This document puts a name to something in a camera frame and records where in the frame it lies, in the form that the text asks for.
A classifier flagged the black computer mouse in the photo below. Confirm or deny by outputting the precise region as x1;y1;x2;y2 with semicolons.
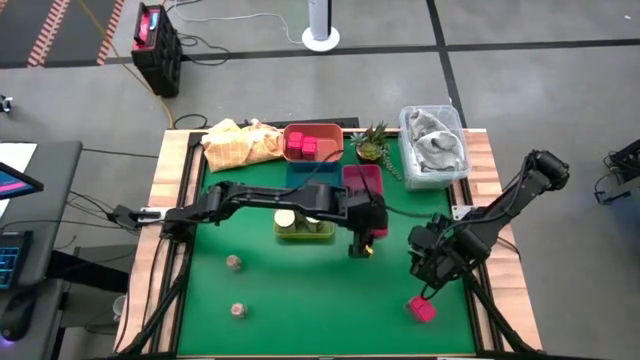
0;288;37;344

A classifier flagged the black crate with red top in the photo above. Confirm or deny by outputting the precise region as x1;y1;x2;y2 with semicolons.
130;2;183;99

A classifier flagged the black floor cable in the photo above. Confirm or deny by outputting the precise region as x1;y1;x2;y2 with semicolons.
177;32;234;67

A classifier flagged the green table mat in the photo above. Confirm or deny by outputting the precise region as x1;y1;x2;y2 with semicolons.
177;137;476;357

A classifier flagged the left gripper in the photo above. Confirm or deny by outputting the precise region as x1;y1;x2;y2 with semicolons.
344;187;390;260

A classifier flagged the white cable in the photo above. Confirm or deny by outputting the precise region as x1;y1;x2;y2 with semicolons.
164;0;306;46

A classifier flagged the grey desk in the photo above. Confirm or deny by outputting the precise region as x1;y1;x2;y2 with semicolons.
0;141;84;360

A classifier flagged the black cable loop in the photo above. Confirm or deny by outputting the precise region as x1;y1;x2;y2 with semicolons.
172;113;210;131

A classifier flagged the yellow-green plastic bin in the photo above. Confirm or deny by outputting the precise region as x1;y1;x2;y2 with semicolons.
273;209;337;241

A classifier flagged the grey cloth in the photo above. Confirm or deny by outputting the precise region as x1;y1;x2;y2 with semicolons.
407;108;466;174

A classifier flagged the yellow cable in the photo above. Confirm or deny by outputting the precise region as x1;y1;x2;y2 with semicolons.
77;0;175;130

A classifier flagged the clear plastic container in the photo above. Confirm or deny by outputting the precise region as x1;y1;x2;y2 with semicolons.
398;104;471;191

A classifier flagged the yellow checked cloth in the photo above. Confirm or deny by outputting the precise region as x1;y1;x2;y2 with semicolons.
200;118;286;174

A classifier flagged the orange plastic bin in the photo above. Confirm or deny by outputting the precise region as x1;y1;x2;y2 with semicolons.
282;123;346;165

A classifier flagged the backlit black keyboard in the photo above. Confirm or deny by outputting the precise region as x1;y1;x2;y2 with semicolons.
0;230;34;291

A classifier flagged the white paper sheet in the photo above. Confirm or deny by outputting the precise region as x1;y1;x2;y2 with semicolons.
0;142;39;174

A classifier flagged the black equipment with cables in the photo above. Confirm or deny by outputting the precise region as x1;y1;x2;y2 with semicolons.
593;138;640;206

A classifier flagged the potted succulent plant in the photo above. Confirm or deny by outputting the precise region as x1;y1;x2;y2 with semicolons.
349;122;404;181

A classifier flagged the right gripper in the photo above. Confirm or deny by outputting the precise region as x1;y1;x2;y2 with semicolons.
407;213;454;301

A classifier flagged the magenta plastic bin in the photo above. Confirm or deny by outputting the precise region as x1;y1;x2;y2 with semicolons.
341;163;389;239

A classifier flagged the blue plastic bin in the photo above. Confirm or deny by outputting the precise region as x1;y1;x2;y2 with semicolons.
285;162;344;190

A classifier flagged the computer monitor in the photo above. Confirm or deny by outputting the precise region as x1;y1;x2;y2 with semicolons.
0;160;45;201

